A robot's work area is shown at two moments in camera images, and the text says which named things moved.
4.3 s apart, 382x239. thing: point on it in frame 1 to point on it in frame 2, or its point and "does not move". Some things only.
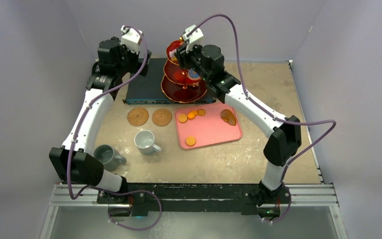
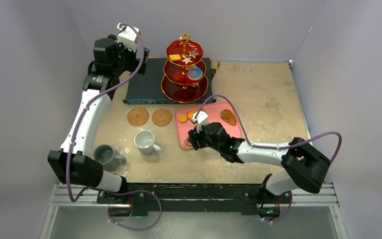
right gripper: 183,55 to 197,138
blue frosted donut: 192,74 does not move
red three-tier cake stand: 176,86 does not move
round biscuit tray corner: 190,141 does not move
